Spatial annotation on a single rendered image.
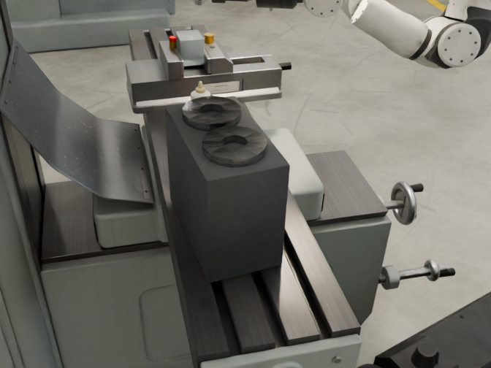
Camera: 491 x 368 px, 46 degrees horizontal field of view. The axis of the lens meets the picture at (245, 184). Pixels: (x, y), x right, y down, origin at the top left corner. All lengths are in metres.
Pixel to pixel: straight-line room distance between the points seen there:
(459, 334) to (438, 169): 1.71
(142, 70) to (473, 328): 0.92
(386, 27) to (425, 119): 2.30
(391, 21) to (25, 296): 0.88
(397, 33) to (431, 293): 1.34
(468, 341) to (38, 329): 0.90
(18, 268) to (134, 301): 0.28
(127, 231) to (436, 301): 1.35
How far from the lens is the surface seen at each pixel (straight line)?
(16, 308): 1.25
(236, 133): 0.81
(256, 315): 0.82
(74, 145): 1.21
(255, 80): 1.33
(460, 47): 1.12
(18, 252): 1.18
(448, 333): 1.32
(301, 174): 1.29
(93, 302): 1.32
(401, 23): 1.11
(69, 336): 1.40
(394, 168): 2.89
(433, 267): 1.55
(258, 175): 0.76
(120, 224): 1.19
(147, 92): 1.29
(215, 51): 1.32
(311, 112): 3.29
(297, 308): 0.83
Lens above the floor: 1.54
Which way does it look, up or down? 35 degrees down
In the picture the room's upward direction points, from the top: 2 degrees clockwise
